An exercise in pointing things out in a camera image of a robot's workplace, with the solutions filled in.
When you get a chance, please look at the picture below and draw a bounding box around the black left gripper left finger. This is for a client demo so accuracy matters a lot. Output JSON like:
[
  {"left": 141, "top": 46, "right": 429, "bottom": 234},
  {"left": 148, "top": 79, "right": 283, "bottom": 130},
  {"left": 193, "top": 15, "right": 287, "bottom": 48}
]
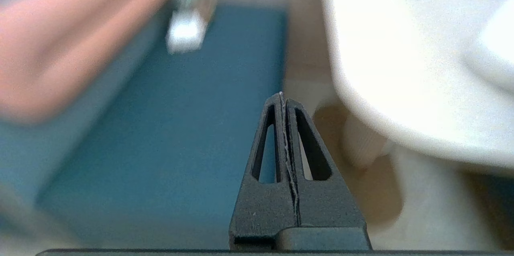
[{"left": 228, "top": 92, "right": 301, "bottom": 250}]

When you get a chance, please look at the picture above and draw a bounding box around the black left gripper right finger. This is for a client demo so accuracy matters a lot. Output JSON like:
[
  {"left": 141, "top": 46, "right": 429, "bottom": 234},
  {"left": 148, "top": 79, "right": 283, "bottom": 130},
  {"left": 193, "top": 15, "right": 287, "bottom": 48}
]
[{"left": 284, "top": 98, "right": 372, "bottom": 250}]

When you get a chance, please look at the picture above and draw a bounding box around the dark blue seat cushion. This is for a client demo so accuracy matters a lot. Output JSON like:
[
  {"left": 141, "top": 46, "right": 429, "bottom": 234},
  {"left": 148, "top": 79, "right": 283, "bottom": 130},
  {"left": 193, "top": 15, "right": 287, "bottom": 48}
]
[{"left": 36, "top": 5, "right": 288, "bottom": 248}]

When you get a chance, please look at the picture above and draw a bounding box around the white folded napkin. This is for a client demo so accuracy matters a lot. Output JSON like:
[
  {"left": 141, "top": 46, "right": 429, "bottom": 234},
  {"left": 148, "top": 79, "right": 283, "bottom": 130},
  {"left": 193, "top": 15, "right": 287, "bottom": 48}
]
[{"left": 165, "top": 9, "right": 209, "bottom": 55}]

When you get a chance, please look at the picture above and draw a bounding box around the grey-blue ribbed sofa backrest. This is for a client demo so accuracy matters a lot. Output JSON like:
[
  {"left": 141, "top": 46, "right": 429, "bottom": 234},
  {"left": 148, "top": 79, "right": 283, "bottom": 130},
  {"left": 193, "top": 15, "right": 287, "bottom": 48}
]
[{"left": 0, "top": 7, "right": 169, "bottom": 216}]

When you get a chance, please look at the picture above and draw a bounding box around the pink bolster cushion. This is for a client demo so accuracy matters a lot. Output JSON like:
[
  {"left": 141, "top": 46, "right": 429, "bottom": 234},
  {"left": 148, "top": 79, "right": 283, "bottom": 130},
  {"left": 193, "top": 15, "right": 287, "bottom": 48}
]
[{"left": 0, "top": 0, "right": 173, "bottom": 124}]

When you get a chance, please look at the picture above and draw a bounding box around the brown table pedestal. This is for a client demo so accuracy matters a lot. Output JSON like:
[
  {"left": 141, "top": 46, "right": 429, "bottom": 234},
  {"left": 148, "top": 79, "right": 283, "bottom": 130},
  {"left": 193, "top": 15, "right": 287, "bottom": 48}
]
[{"left": 311, "top": 101, "right": 406, "bottom": 228}]

